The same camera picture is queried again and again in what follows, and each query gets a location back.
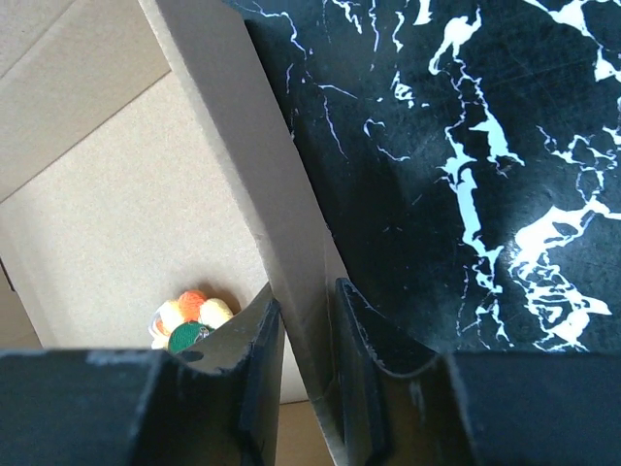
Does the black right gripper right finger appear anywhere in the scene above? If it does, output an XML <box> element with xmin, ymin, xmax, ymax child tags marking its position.
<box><xmin>335</xmin><ymin>279</ymin><xmax>620</xmax><ymax>465</ymax></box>

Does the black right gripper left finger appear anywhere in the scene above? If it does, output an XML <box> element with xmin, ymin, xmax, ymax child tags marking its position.
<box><xmin>1</xmin><ymin>287</ymin><xmax>284</xmax><ymax>465</ymax></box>

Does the orange flower toy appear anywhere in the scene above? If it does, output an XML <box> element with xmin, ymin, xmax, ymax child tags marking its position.
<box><xmin>147</xmin><ymin>289</ymin><xmax>235</xmax><ymax>353</ymax></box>

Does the brown cardboard box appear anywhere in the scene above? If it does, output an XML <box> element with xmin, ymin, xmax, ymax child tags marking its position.
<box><xmin>1</xmin><ymin>1</ymin><xmax>348</xmax><ymax>465</ymax></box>

